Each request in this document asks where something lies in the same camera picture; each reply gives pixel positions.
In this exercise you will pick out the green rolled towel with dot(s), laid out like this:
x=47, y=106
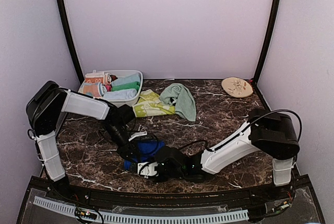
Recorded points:
x=131, y=85

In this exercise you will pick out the right black frame post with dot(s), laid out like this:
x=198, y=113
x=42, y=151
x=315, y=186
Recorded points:
x=267, y=40

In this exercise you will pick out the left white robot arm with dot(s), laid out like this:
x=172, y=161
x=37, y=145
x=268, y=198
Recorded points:
x=47, y=112

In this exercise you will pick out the white plastic basket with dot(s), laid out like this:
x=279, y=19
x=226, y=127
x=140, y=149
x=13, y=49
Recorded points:
x=124, y=73

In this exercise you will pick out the left black frame post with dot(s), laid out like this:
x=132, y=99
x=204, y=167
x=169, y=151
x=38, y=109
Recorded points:
x=69, y=40

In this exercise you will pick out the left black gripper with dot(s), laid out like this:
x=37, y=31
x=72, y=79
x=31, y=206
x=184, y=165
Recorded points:
x=126, y=150

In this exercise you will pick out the cream bird-pattern plate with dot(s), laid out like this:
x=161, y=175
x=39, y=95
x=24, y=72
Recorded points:
x=237, y=87

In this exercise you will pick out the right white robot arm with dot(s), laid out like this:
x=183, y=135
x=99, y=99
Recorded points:
x=271, y=132

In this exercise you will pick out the orange patterned rolled towel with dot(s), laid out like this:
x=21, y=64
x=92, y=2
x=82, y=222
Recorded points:
x=96, y=77

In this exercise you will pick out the yellow-green patterned towel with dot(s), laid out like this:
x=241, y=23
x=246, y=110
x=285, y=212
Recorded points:
x=149, y=104

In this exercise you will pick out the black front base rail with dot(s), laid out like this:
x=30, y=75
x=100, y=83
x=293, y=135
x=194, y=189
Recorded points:
x=132, y=190

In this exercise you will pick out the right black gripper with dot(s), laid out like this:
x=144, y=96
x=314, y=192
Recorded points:
x=159, y=180

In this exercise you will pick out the orange blue rolled towel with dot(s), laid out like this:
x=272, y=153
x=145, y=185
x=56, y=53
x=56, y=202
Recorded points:
x=97, y=89

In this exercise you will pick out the pink red rolled towel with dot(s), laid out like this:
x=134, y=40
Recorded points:
x=108, y=83

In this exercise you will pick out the black frame post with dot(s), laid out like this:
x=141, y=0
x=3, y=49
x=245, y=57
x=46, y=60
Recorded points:
x=267, y=40
x=69, y=40

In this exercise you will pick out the light blue rolled towel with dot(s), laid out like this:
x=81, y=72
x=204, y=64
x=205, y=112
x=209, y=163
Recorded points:
x=125, y=80

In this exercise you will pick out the pale blue rolled towel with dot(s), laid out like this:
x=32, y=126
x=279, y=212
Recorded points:
x=120, y=95

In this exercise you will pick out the sage green towel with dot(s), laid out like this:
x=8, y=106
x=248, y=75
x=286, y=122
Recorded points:
x=181, y=98

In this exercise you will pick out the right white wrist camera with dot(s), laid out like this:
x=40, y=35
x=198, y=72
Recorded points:
x=147, y=169

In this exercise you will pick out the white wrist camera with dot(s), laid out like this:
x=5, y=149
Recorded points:
x=147, y=169
x=137, y=134

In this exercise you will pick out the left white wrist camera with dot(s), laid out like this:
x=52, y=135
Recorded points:
x=137, y=134

